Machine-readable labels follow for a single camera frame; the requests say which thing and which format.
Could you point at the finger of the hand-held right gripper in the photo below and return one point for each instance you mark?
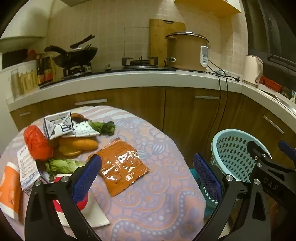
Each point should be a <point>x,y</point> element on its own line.
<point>256,150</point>
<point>286,149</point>

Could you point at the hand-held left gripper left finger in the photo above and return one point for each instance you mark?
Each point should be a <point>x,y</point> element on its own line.
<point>86,179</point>

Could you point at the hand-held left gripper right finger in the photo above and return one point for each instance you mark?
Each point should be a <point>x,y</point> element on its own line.
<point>208,183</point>

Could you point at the light blue plastic basket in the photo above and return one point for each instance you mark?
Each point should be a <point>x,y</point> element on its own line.
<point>231,153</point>

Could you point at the pale green leafy vegetable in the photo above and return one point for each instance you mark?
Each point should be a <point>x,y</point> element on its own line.
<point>62,165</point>

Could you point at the orange foil packet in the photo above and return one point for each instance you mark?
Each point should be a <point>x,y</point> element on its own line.
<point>120,166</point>

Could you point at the dark-leaf green vegetable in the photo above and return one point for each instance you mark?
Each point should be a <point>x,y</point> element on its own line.
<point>105,127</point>

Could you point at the white blue milk carton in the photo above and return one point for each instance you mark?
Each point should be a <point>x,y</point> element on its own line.
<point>54,127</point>

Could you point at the red plastic bag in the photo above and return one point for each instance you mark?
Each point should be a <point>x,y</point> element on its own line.
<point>37,143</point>

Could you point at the orange and white packet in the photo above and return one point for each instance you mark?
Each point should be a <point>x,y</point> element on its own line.
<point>9,192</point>

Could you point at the red and white paper carton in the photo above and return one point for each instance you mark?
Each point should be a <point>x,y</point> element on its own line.
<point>97,213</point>

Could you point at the dotted white paper wrapper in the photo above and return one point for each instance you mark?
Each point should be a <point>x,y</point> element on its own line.
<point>84,129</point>

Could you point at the flat white printed carton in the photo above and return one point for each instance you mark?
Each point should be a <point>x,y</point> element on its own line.
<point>26,169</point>

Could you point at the pink patterned tablecloth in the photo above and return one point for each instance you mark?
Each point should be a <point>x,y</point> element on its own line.
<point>150,208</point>

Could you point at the red plastic box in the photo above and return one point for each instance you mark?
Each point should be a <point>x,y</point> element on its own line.
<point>270,83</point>

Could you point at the cream electric kettle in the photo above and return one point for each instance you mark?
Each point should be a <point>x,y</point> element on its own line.
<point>251,69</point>

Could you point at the black gas stove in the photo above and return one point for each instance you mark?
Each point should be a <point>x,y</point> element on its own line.
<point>104,70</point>

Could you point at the woven yellow container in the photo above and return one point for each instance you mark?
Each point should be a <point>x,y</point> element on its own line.
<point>29,81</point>

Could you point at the white kitchen countertop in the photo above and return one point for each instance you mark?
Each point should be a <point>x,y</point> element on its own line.
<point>138,77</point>

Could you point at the dark sauce bottle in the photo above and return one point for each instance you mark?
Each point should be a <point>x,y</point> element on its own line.
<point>40,74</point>
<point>48,69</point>

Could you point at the clear glass jar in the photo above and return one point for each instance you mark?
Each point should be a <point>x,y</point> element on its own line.
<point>15,83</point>

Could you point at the dark window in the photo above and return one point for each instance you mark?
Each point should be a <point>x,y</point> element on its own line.
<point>272,30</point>

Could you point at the beige rice cooker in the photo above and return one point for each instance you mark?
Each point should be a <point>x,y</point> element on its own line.
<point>185,53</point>

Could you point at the black wok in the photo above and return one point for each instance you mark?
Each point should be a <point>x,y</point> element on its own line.
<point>78,54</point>

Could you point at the wooden cutting board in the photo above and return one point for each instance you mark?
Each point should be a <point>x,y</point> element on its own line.
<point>159,39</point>

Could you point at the white range hood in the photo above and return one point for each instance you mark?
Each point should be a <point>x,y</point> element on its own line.
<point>20,39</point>

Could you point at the yellow wall cabinet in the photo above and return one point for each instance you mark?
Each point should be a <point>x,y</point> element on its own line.
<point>208,7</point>

